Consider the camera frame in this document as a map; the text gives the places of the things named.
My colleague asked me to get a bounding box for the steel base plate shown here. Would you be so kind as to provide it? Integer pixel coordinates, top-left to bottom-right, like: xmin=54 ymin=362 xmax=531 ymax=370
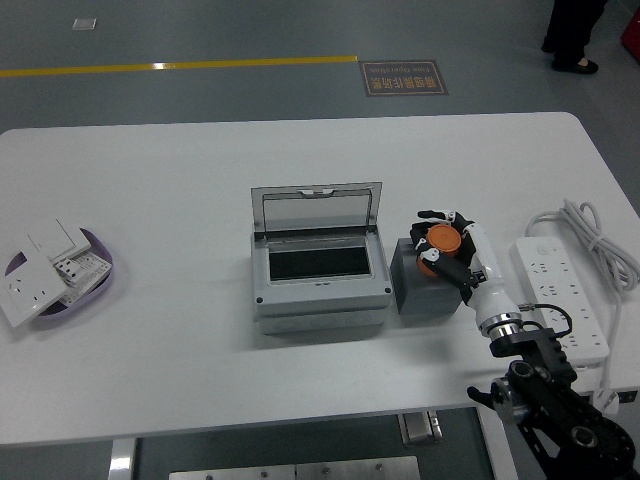
xmin=168 ymin=455 xmax=421 ymax=480

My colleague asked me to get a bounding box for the white table leg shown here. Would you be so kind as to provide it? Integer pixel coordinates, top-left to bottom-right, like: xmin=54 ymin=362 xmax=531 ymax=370
xmin=107 ymin=438 xmax=137 ymax=480
xmin=477 ymin=407 xmax=520 ymax=480

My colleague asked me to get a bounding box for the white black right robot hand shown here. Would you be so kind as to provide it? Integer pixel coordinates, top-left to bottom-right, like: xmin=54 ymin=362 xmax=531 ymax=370
xmin=408 ymin=208 xmax=521 ymax=331

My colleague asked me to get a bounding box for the white power cord with plug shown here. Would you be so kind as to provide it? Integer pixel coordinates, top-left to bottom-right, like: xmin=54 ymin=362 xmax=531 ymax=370
xmin=523 ymin=198 xmax=640 ymax=414

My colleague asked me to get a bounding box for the grey cube with round hole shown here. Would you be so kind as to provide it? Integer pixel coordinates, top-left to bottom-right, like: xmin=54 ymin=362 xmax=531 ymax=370
xmin=389 ymin=237 xmax=464 ymax=316

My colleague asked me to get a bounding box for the small white socket insert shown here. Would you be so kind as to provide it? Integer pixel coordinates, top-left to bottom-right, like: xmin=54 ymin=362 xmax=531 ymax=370
xmin=52 ymin=257 xmax=86 ymax=287

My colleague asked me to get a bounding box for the red object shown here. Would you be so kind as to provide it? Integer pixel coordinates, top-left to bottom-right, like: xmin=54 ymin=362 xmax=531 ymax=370
xmin=619 ymin=9 xmax=640 ymax=54

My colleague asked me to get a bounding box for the grey box with clear lid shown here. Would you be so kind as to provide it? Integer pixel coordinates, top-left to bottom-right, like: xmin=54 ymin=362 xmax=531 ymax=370
xmin=249 ymin=181 xmax=393 ymax=336

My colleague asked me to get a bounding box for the yellow floor line tape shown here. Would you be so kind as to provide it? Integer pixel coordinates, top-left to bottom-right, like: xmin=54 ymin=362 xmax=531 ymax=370
xmin=0 ymin=54 xmax=360 ymax=79

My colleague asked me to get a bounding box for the white perforated socket back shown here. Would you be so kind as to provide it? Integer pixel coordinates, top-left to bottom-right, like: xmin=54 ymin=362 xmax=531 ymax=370
xmin=62 ymin=249 xmax=112 ymax=305

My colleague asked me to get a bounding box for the white five-hole socket plate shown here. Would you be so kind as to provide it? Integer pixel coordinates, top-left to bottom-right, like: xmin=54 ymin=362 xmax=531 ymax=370
xmin=0 ymin=252 xmax=66 ymax=329

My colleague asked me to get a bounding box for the orange cylinder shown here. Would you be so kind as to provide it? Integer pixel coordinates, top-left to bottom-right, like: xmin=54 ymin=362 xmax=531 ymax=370
xmin=417 ymin=224 xmax=464 ymax=276

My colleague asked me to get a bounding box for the purple tray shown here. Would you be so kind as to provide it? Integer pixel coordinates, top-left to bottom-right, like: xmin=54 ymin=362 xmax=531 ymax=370
xmin=3 ymin=227 xmax=115 ymax=331

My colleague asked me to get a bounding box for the grey metal table bracket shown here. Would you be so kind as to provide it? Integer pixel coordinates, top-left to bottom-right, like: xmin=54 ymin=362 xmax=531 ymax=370
xmin=398 ymin=410 xmax=444 ymax=446

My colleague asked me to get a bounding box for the person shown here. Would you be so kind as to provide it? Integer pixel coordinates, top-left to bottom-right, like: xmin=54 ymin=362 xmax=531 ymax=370
xmin=541 ymin=0 xmax=617 ymax=75

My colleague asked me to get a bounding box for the white power strip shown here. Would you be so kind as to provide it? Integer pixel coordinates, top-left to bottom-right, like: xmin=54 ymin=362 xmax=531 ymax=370
xmin=509 ymin=235 xmax=611 ymax=371

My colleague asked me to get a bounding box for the white switch plate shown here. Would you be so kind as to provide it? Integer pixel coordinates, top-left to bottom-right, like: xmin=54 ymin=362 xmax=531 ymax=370
xmin=13 ymin=217 xmax=94 ymax=266

